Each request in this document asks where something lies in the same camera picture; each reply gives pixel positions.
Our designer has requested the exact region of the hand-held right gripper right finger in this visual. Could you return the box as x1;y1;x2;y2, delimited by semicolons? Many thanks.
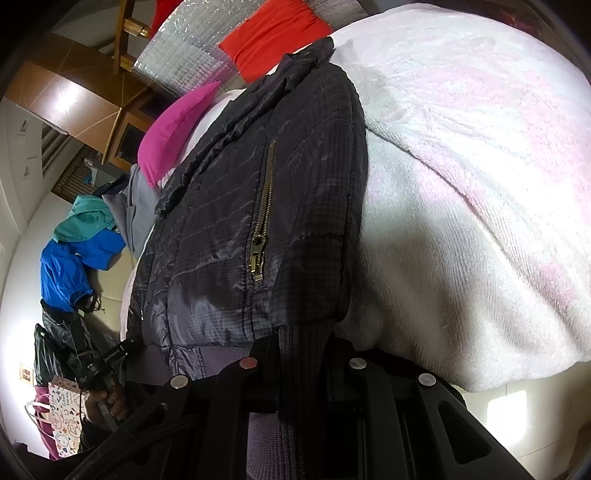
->
323;335;536;480

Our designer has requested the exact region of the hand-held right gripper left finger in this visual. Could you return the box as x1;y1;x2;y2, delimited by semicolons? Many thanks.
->
65;335;282;480

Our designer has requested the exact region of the black quilted jacket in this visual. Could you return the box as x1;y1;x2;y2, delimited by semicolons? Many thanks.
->
117;37;370;480

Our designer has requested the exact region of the person's left hand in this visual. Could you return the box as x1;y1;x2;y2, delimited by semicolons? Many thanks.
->
85;378;132;432

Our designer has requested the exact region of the black plastic bag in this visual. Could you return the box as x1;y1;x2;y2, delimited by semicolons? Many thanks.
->
33;298;121;388

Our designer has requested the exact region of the patterned gift bag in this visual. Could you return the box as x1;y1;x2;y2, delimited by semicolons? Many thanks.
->
25;375;88;462

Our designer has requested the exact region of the magenta cloth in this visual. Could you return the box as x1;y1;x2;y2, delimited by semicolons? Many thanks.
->
32;385;63;460

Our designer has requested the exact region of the blue jacket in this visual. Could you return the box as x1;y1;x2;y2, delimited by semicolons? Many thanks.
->
41;228;125;312

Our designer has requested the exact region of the teal jacket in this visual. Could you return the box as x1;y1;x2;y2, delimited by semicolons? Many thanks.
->
52;194;116;243

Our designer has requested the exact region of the grey coat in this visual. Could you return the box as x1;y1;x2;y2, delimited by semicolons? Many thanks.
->
102;164;162;252

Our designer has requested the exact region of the air vent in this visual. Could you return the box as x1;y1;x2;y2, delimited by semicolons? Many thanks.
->
41;122;70;178

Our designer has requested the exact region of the pink pillow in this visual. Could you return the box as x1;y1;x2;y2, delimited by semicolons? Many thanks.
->
137;80;222;188

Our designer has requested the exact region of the white fleece blanket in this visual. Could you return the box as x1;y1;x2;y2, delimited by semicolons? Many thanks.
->
117;2;591;393

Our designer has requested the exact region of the wooden column cabinet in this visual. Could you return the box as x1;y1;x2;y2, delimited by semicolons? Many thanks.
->
4;32;155;167

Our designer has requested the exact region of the silver foil insulation mat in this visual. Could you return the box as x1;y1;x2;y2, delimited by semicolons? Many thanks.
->
131;0;365;100

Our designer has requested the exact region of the wooden stair railing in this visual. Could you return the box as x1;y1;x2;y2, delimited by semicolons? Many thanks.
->
113;0;151;75

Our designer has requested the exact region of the red pillow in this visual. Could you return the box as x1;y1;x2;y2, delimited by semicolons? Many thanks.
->
218;0;333;84

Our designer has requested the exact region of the red velvet cloth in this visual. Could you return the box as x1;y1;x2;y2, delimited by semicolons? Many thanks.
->
152;0;185;28

